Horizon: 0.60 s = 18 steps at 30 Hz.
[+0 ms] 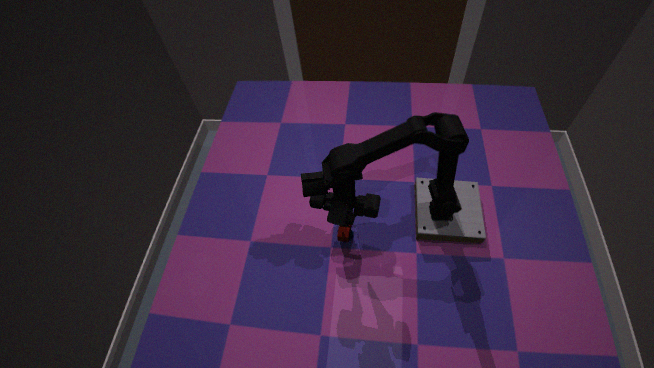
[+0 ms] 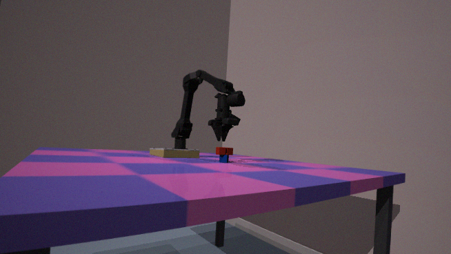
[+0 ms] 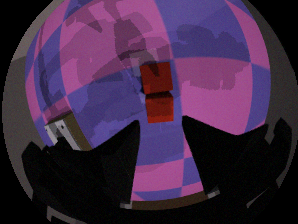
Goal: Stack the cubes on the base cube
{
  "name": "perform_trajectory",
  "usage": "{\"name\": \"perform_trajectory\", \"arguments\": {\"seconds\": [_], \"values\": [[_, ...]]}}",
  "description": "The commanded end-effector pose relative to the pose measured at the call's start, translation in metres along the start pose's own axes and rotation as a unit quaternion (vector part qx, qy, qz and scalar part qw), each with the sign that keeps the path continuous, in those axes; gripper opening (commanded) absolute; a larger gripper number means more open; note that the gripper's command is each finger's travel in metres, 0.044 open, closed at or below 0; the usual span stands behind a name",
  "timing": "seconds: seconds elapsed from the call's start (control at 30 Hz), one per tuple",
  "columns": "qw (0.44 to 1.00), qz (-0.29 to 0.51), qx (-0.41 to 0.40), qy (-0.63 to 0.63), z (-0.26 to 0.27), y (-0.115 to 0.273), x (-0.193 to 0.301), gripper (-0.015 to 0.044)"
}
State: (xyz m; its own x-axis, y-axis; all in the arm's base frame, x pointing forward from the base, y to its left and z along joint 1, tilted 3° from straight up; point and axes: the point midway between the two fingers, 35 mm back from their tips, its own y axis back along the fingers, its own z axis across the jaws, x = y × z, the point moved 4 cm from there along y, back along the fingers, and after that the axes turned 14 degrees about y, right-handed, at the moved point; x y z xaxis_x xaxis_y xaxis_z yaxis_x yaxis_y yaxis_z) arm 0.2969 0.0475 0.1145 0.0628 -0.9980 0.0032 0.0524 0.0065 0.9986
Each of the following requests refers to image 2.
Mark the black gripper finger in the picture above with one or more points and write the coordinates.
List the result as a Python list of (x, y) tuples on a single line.
[(224, 131), (217, 132)]

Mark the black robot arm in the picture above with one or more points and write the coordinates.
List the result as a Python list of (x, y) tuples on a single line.
[(190, 84)]

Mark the blue cube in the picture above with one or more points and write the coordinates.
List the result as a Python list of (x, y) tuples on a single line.
[(223, 158)]

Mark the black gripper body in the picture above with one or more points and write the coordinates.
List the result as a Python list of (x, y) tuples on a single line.
[(222, 118)]

